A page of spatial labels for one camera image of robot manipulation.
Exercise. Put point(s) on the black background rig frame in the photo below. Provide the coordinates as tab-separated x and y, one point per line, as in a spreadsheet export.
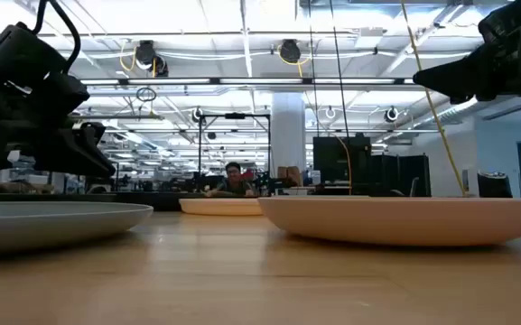
235	116

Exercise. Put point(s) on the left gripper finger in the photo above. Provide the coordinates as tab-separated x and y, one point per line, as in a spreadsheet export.
75	155
7	149

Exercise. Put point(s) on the brown cardboard boxes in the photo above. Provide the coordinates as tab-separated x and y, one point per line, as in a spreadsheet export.
289	176

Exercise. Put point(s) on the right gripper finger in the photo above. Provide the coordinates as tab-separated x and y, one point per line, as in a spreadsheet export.
463	98
458	74

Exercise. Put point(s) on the white building column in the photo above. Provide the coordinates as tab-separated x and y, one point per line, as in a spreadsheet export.
288	135

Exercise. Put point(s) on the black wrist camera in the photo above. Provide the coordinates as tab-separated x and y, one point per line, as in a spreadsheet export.
504	22
25	52

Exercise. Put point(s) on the black office chair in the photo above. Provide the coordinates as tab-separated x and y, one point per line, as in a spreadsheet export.
495	185

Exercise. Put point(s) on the cream plastic plate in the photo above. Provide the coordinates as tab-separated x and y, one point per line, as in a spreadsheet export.
219	207

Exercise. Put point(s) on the tall black cabinet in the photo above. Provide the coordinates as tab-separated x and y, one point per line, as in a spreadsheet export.
332	162

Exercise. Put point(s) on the pink plastic plate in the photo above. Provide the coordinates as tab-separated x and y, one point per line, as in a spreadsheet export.
400	221

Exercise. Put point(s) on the large grey plastic plate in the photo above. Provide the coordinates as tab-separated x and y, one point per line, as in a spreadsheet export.
39	225

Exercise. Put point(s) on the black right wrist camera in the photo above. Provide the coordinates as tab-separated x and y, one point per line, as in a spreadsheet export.
504	22

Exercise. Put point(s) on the silver ventilation duct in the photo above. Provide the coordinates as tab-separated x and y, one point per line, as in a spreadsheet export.
449	115

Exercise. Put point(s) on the person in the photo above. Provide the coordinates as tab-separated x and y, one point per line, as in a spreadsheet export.
233	182

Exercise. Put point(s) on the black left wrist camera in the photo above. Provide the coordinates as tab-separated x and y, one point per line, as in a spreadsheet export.
25	52

